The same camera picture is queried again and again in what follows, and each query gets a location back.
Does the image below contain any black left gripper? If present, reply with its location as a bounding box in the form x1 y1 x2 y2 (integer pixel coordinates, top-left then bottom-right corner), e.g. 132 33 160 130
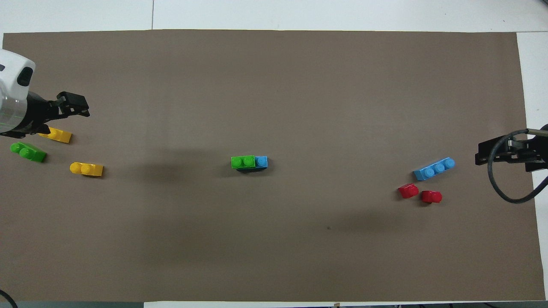
0 91 91 139

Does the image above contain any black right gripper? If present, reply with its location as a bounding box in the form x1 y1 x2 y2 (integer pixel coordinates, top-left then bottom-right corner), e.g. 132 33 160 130
475 133 548 173

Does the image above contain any green two-stud toy brick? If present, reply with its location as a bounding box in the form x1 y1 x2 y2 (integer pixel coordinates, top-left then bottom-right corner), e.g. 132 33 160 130
10 142 47 163
231 155 256 169

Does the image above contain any yellow two-stud toy brick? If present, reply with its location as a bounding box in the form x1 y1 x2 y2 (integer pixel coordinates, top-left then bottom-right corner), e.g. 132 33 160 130
69 162 104 178
38 127 72 144

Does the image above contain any brown paper table mat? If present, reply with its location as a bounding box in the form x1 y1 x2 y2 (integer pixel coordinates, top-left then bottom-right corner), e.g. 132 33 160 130
0 29 546 302

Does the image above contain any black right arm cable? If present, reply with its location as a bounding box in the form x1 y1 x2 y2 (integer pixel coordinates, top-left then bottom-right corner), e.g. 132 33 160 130
488 128 548 204

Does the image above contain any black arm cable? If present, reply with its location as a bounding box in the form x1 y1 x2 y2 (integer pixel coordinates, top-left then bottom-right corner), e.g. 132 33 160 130
0 289 18 308
488 128 548 204

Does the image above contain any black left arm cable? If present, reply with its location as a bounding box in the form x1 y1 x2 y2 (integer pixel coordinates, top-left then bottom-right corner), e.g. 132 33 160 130
0 289 18 308

